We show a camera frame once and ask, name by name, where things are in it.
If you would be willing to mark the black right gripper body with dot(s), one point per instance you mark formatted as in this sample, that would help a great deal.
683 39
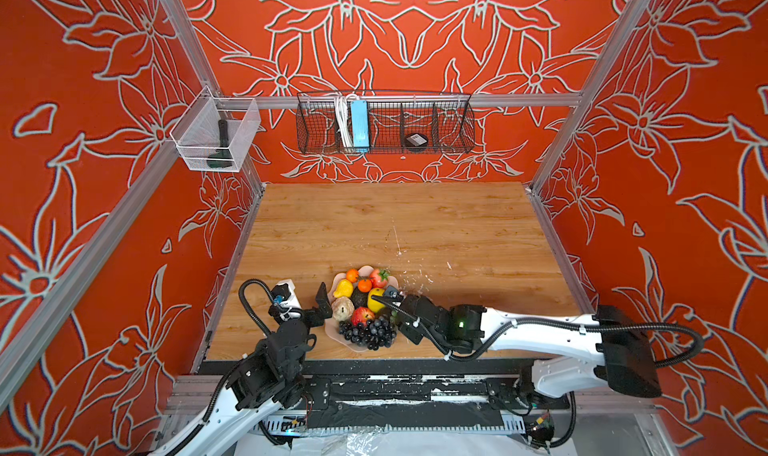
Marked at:
408 333

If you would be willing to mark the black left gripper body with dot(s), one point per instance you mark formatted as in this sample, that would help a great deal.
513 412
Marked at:
311 319

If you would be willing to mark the white fake garlic bulb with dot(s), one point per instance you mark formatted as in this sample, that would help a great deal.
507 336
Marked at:
342 309

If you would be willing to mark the pink scalloped fruit bowl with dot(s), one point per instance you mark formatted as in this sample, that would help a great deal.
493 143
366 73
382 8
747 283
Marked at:
332 327

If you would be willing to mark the yellow fake pear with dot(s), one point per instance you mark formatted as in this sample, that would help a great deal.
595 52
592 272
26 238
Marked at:
344 289

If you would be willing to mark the dark fake avocado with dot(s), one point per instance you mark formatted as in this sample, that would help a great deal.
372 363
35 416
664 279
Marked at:
359 298

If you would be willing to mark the red fake apple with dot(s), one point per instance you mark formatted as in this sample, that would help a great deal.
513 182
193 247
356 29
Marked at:
362 316

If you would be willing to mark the small fake orange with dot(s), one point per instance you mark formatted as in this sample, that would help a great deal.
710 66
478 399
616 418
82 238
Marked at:
365 285
352 276

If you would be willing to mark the yellow fake lemon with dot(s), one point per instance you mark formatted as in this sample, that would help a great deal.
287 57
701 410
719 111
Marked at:
372 304

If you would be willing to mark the dark fake grape bunch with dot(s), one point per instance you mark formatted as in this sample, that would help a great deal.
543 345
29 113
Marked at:
369 335

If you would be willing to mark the red fake strawberry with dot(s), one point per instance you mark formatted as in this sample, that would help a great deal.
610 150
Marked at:
380 278

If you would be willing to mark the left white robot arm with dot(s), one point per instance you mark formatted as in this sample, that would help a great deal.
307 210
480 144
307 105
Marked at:
265 381

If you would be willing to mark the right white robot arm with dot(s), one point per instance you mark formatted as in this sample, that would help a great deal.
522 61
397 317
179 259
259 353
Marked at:
604 349

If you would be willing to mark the black brush in bin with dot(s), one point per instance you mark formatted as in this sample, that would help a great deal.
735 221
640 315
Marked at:
221 158

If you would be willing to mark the light blue box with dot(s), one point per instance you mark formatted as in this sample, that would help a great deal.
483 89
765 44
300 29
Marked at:
360 125

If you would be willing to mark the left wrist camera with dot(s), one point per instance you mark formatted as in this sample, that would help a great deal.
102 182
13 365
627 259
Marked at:
285 304

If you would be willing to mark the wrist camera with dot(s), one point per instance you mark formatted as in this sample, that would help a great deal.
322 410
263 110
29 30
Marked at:
393 294
285 304

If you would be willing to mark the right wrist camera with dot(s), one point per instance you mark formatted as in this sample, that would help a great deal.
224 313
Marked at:
393 294

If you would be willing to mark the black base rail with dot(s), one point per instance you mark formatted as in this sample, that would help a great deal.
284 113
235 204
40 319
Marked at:
488 396

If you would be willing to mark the black wire wall basket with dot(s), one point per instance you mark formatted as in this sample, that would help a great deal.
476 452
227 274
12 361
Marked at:
323 122

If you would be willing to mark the clear plastic wall bin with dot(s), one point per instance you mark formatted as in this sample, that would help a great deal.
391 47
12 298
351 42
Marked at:
195 135

